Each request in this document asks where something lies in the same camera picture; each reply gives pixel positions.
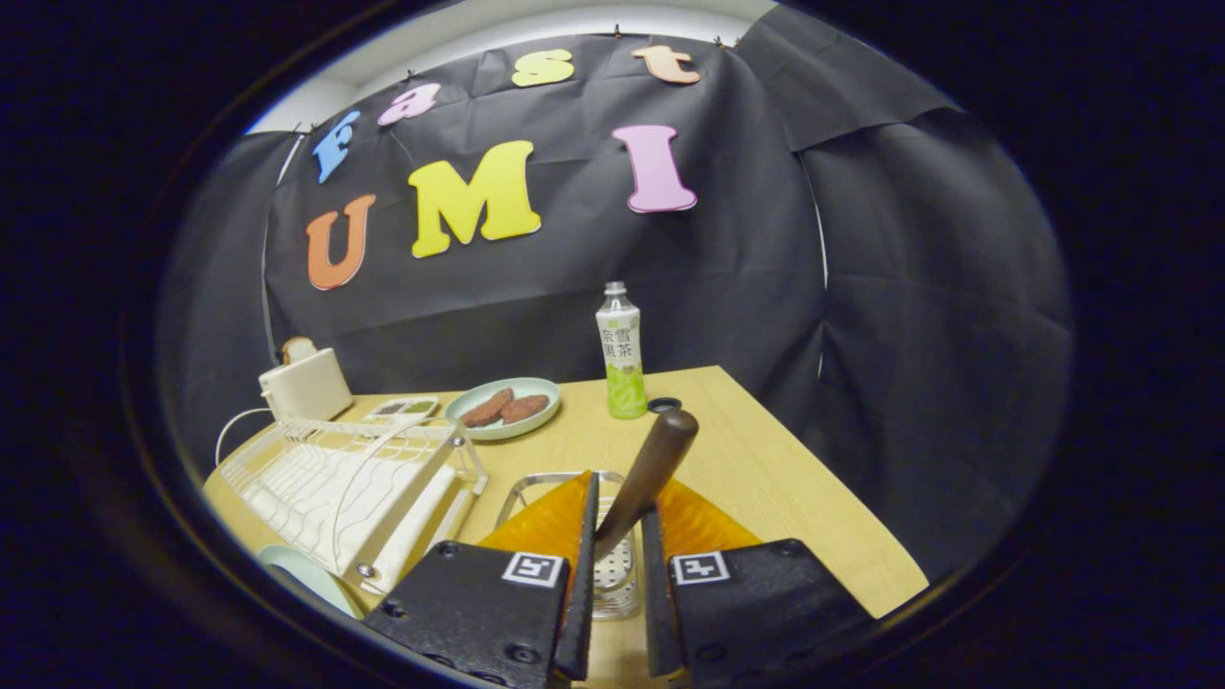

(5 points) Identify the green tea bottle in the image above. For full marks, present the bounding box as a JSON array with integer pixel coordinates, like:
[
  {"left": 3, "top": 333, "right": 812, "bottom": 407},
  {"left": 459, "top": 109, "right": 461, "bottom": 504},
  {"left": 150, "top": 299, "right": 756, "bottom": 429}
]
[{"left": 595, "top": 280, "right": 649, "bottom": 420}]

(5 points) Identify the white toaster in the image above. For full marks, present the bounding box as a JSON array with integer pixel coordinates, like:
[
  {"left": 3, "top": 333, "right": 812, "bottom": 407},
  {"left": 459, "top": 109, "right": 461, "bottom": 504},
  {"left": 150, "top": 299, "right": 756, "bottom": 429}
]
[{"left": 258, "top": 346, "right": 355, "bottom": 422}]

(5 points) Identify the black backdrop cloth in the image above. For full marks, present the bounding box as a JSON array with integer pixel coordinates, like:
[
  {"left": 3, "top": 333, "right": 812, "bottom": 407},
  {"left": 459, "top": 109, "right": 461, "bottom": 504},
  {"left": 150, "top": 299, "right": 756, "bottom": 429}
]
[{"left": 158, "top": 5, "right": 1075, "bottom": 585}]

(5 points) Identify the metal wire basket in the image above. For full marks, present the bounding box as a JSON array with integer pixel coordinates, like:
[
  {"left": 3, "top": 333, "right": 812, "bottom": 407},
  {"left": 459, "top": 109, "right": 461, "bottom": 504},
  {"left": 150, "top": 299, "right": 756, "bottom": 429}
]
[{"left": 495, "top": 470, "right": 642, "bottom": 621}]

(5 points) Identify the pale green plate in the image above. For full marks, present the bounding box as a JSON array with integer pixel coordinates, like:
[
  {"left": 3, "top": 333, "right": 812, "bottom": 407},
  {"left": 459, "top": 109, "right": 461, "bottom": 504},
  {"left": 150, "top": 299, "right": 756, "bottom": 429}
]
[{"left": 256, "top": 544, "right": 365, "bottom": 621}]

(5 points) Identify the white toaster cable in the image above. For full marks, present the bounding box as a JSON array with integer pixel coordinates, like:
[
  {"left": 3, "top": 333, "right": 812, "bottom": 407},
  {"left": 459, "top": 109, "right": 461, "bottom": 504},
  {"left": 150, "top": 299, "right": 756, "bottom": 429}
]
[{"left": 214, "top": 407, "right": 276, "bottom": 467}]

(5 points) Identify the wooden handled metal spoon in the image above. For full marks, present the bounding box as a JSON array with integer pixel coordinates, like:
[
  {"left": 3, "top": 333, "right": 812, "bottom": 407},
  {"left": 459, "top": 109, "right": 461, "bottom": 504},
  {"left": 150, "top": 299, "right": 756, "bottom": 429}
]
[{"left": 593, "top": 409, "right": 700, "bottom": 562}]

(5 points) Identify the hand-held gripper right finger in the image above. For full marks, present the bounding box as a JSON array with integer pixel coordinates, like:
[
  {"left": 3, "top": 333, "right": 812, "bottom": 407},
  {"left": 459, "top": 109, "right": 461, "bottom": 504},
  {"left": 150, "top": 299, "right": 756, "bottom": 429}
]
[{"left": 639, "top": 477, "right": 877, "bottom": 678}]

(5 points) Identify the white wire dish rack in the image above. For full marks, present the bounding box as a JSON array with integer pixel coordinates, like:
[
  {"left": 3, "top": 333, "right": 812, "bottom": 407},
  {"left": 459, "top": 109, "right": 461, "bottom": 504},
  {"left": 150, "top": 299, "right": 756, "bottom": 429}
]
[{"left": 218, "top": 415, "right": 491, "bottom": 596}]

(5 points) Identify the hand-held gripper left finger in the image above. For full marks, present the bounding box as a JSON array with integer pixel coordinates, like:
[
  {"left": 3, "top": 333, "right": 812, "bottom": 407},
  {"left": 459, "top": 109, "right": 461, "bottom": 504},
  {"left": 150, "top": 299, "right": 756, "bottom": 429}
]
[{"left": 362, "top": 469, "right": 601, "bottom": 688}]

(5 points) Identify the white divided bean tray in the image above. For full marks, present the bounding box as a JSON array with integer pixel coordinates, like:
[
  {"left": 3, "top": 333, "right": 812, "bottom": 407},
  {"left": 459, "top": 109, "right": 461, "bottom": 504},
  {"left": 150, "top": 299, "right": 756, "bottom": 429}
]
[{"left": 362, "top": 395, "right": 441, "bottom": 425}]

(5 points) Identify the pale blue serving dish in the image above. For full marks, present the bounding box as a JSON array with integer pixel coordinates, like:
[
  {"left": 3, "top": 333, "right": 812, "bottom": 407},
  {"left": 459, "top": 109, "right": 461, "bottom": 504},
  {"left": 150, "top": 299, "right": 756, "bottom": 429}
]
[{"left": 444, "top": 377, "right": 562, "bottom": 441}]

